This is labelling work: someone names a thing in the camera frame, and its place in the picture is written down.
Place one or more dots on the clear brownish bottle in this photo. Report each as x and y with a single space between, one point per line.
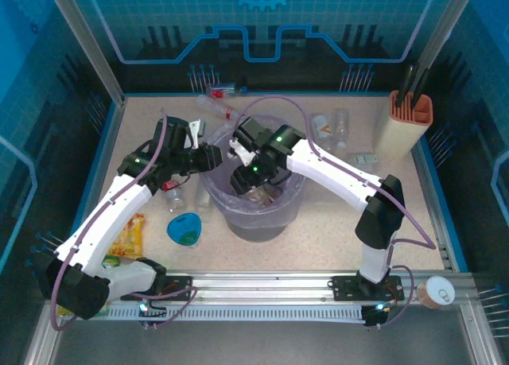
264 194

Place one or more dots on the clear rectangular bottle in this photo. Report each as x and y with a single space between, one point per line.
203 196

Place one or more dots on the small bottle red label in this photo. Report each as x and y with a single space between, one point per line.
175 198

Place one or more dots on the clear plastic trash bin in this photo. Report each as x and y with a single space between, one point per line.
286 206

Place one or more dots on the grey waste bin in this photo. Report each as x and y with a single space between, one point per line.
258 230

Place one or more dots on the crushed clear bottle red cap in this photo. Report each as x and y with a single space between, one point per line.
210 104

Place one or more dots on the red blue label bottle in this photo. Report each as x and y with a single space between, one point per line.
218 90

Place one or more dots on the clear plastic bottle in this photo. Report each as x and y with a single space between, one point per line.
341 128

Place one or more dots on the grey foil pack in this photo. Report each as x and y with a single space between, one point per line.
366 159

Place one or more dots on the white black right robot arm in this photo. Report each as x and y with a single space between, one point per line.
338 174

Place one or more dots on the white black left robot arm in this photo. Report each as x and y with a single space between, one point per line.
119 206

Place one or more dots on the blue plastic bowl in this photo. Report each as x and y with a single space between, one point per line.
183 230

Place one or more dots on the yellow snack bag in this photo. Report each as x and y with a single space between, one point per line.
131 238

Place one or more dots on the green yellow candy bag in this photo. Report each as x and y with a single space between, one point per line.
109 261

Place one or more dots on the beige orange knife block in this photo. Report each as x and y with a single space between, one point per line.
401 134

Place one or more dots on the black left connector box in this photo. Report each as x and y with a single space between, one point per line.
151 313

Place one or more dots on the black connector box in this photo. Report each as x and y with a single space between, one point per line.
151 313
375 317

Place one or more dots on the black right connector box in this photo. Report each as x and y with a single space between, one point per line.
375 317

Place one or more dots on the paper coffee cup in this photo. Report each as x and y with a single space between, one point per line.
435 293

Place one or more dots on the aluminium mounting rail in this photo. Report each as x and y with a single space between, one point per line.
258 285

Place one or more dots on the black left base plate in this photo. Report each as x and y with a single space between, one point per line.
179 283

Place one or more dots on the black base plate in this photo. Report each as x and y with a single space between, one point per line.
179 283
346 287

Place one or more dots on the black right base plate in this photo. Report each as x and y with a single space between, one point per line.
346 287

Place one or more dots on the aluminium frame post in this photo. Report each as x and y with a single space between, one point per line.
85 43
449 19

